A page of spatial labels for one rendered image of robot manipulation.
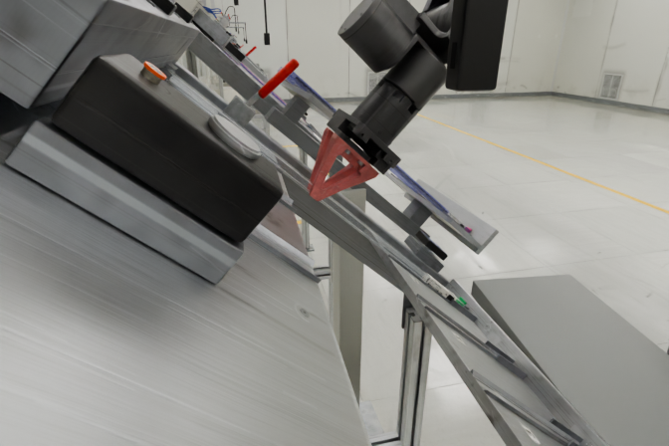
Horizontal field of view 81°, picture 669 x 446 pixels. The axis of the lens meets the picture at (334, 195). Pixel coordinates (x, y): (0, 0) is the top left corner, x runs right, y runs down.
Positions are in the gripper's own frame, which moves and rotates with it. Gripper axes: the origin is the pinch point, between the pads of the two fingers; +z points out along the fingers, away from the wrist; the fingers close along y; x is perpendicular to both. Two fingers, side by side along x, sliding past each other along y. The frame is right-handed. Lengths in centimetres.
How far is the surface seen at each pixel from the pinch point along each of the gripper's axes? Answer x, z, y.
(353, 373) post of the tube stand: 54, 37, -33
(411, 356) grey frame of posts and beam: 40.3, 15.0, -10.3
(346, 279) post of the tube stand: 32.8, 16.8, -32.7
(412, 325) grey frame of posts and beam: 35.4, 10.0, -10.6
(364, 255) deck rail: 16.2, 4.5, -8.1
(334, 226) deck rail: 9.1, 3.7, -8.1
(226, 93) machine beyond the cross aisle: 6, 42, -440
